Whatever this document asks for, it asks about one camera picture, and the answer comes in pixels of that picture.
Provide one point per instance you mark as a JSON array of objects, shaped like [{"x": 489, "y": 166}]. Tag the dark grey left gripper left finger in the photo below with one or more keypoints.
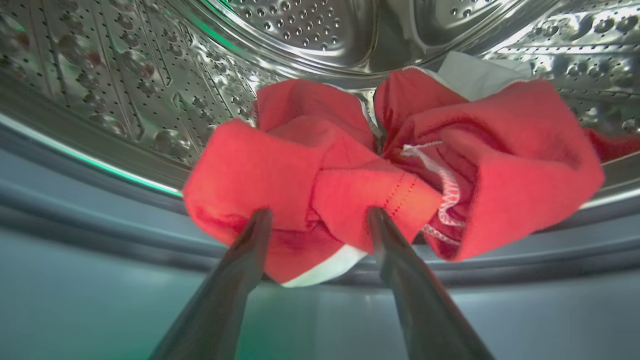
[{"x": 225, "y": 300}]

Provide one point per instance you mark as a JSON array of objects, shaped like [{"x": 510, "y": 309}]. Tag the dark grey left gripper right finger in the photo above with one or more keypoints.
[{"x": 425, "y": 310}]

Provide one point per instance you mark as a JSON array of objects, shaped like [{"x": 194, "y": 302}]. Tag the red and white garment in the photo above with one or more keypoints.
[{"x": 300, "y": 165}]

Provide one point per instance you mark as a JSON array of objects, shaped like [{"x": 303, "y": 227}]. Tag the grey rubber door seal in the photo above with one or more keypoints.
[{"x": 75, "y": 210}]

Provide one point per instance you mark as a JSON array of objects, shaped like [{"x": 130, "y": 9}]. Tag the white front-load washing machine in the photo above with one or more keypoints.
[{"x": 50, "y": 325}]

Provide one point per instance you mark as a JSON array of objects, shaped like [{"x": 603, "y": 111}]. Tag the perforated steel washer drum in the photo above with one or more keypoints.
[{"x": 125, "y": 75}]

